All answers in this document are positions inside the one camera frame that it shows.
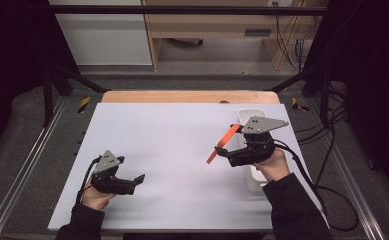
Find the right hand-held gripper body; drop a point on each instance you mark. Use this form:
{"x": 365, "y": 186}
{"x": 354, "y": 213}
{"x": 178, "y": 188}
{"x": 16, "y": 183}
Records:
{"x": 255, "y": 151}

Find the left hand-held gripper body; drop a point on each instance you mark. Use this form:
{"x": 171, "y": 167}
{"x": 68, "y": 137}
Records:
{"x": 110, "y": 185}

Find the orange phone case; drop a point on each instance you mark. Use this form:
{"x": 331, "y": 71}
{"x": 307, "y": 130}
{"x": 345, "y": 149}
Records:
{"x": 223, "y": 143}

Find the white plastic bin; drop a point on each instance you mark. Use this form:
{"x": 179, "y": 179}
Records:
{"x": 256, "y": 182}

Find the person's left hand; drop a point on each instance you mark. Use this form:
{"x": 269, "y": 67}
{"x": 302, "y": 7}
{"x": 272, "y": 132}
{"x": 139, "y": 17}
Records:
{"x": 93, "y": 198}

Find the person's right hand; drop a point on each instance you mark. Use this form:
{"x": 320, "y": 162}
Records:
{"x": 275, "y": 166}

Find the white table mat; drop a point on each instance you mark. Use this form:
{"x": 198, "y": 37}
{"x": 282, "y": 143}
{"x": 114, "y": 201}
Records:
{"x": 175, "y": 143}

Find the yellow black tape strip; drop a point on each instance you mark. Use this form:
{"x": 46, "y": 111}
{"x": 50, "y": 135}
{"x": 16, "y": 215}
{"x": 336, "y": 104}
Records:
{"x": 296, "y": 104}
{"x": 84, "y": 104}

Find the wooden desk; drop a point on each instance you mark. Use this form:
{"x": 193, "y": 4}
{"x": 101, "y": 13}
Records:
{"x": 208, "y": 25}

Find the white cabinet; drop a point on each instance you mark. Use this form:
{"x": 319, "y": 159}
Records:
{"x": 105, "y": 36}

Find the black curtain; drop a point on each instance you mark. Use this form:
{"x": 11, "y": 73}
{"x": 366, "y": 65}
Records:
{"x": 372, "y": 66}
{"x": 12, "y": 50}

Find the aluminium floor rail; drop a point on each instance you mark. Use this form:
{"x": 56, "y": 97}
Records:
{"x": 25, "y": 166}
{"x": 355, "y": 186}

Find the black frame stand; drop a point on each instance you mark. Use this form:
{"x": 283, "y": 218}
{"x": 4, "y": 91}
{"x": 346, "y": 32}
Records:
{"x": 323, "y": 96}
{"x": 48, "y": 96}

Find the black horizontal frame bar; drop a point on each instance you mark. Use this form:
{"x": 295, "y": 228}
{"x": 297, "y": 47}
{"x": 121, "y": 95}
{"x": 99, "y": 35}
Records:
{"x": 182, "y": 10}

